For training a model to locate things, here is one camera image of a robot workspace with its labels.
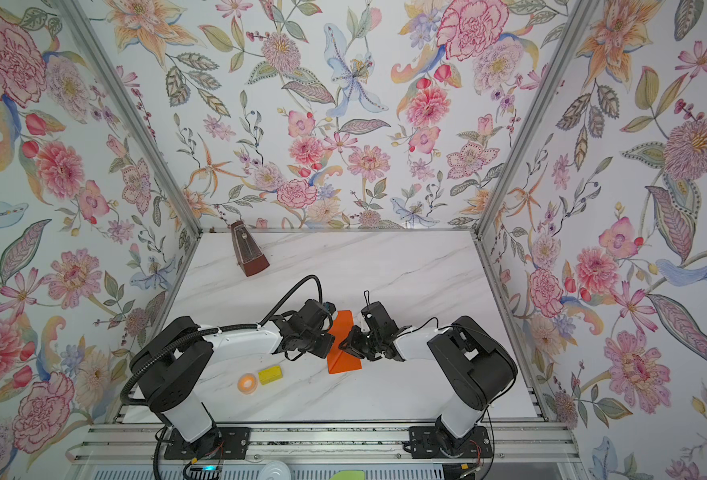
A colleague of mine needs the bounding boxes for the orange square paper sheet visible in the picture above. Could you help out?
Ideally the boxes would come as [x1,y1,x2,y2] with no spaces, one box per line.
[326,309,363,375]

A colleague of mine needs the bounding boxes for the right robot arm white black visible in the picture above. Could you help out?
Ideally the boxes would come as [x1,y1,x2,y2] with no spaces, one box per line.
[340,302,519,451]

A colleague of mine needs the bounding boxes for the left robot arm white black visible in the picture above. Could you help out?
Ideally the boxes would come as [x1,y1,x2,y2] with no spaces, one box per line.
[120,299,336,444]

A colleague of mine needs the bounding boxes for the yellow rectangular block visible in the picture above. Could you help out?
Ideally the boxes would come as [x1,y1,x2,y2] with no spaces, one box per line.
[258,365,284,385]

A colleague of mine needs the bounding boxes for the orange tape roll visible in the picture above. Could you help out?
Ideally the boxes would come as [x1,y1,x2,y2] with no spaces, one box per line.
[237,373,260,395]

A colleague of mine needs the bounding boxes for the brown wooden metronome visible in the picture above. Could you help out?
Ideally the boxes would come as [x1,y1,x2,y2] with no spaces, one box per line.
[230,221,270,277]

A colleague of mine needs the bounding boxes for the green object at edge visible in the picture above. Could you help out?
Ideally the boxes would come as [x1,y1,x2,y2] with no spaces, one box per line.
[330,470,367,480]

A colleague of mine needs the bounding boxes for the white round object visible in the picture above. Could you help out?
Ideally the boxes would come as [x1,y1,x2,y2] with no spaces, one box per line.
[258,460,293,480]

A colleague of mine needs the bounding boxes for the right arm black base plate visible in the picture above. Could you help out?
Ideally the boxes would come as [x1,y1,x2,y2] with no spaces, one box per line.
[403,425,493,459]

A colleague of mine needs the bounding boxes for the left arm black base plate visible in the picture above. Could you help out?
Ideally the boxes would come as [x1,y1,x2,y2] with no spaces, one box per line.
[164,427,252,461]

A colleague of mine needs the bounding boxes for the black corrugated cable conduit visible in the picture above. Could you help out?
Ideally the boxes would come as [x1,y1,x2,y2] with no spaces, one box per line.
[118,274,325,409]

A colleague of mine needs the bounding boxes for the aluminium front rail frame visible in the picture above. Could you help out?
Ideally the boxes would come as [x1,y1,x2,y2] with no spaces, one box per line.
[67,421,579,464]

